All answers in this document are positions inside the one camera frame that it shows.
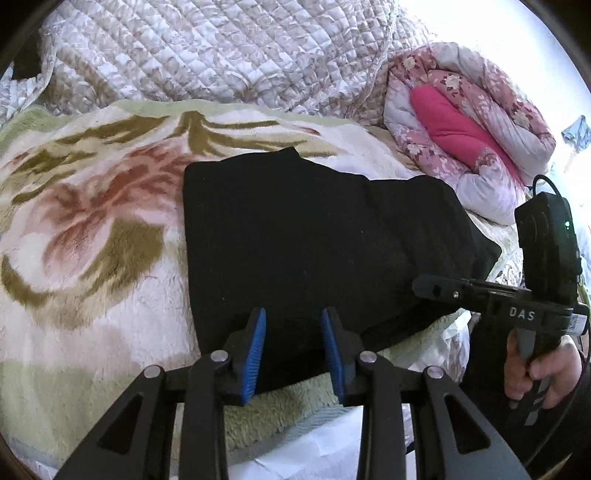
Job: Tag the pink pillow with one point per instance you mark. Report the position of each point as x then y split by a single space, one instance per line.
448 124

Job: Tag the person's right hand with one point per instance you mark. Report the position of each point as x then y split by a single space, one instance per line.
565 369

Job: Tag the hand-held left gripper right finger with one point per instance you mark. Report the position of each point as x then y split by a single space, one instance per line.
331 355

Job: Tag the floral fleece blanket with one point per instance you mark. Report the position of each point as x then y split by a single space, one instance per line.
92 277

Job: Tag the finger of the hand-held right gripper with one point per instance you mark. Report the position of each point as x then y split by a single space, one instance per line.
443 290

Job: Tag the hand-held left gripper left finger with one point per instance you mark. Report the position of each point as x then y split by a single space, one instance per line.
254 355

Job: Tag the blue cloth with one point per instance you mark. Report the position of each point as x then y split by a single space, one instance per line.
577 134

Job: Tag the dark cloth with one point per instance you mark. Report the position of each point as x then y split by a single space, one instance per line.
27 64

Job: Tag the black pants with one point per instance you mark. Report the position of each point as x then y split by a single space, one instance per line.
300 240

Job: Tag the quilted leaf-print bedspread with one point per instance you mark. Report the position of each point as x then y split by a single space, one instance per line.
207 46

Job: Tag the white sheet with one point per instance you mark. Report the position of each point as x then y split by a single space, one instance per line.
300 454

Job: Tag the pink floral comforter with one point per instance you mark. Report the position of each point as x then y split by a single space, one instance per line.
489 194

